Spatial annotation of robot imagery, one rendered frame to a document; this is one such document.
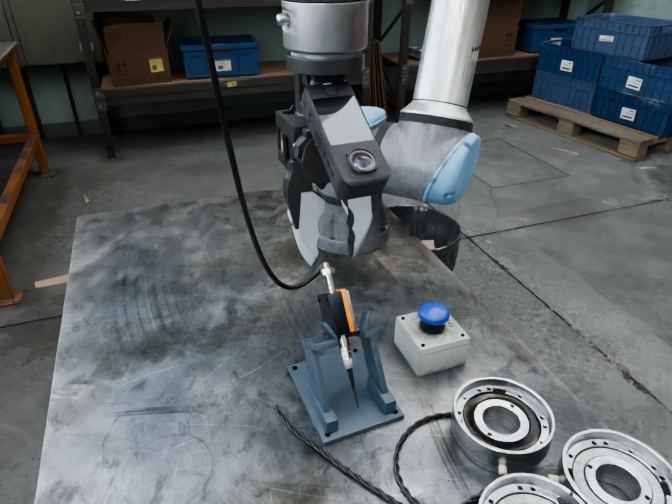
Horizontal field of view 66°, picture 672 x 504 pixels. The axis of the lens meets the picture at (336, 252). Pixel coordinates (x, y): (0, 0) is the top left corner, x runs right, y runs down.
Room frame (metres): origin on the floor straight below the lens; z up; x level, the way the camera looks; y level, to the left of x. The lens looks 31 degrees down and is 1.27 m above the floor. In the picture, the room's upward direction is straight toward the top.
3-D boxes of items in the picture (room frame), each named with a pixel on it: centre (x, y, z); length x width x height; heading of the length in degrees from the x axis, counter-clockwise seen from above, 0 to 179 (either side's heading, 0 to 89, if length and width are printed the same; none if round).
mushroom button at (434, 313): (0.52, -0.12, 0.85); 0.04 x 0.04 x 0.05
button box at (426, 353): (0.53, -0.12, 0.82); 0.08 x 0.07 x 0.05; 20
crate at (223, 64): (3.86, 0.83, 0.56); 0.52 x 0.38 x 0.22; 107
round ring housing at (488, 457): (0.38, -0.18, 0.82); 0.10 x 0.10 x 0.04
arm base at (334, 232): (0.85, -0.02, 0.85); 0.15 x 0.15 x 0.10
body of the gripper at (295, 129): (0.50, 0.01, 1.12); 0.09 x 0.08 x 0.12; 23
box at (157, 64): (3.65, 1.33, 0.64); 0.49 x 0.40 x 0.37; 115
